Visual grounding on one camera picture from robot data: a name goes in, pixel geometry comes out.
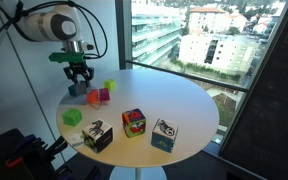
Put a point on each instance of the orange block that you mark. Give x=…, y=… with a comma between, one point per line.
x=92, y=96

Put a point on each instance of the black equipment cart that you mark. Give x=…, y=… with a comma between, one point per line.
x=4, y=156

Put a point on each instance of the dark mesh panel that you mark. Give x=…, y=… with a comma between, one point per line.
x=274, y=116

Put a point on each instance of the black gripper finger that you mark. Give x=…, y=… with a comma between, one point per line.
x=69, y=75
x=90, y=76

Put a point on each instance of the green dotted block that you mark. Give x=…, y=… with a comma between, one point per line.
x=72, y=117

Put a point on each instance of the dark window railing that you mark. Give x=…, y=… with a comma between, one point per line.
x=184, y=75

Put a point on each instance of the teal animal soft cube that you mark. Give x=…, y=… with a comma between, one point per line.
x=164, y=135

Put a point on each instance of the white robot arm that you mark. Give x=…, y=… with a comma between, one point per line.
x=40, y=26

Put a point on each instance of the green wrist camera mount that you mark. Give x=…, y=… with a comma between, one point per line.
x=67, y=57

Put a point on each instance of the colourful orange soft cube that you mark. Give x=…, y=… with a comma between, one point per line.
x=134, y=123

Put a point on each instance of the dark window frame post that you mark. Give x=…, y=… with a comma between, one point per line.
x=119, y=33

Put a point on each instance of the zebra print soft cube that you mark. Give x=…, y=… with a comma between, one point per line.
x=97, y=136

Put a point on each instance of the lime yellow block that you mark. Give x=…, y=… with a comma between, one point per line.
x=109, y=85

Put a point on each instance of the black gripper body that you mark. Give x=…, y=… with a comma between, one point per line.
x=79, y=68

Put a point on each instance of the pink embossed block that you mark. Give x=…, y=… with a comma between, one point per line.
x=104, y=94

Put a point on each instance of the white table pedestal base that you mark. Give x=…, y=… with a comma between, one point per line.
x=137, y=174

